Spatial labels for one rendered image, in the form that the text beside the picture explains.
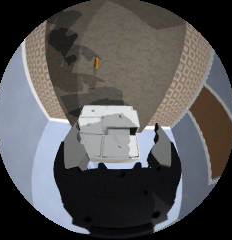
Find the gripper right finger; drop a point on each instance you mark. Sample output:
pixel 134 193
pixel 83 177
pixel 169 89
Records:
pixel 163 156

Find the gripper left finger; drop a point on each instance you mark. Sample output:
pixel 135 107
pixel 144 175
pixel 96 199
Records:
pixel 71 159

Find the grey chest of drawers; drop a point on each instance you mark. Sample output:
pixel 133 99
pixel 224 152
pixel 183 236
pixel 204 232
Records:
pixel 114 160

